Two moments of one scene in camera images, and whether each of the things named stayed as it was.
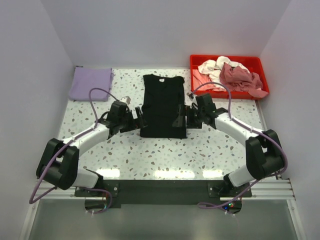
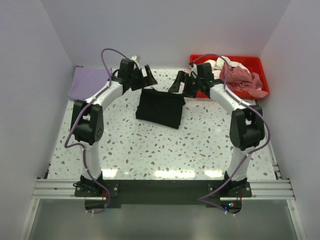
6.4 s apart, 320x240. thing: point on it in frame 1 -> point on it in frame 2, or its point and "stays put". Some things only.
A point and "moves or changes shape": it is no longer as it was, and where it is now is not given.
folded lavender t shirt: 85,79 stays put
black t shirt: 162,99 moves or changes shape
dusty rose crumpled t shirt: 238,78 stays put
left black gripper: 133,124 -> 145,81
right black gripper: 190,124 -> 181,77
